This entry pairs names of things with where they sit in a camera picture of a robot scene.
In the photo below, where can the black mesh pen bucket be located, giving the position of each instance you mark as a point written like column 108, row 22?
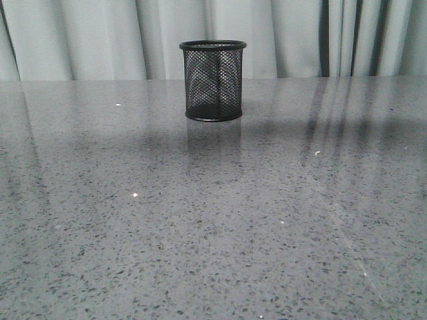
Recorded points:
column 213, row 79

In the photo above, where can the grey-green curtain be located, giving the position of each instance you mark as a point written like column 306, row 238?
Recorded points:
column 127, row 40

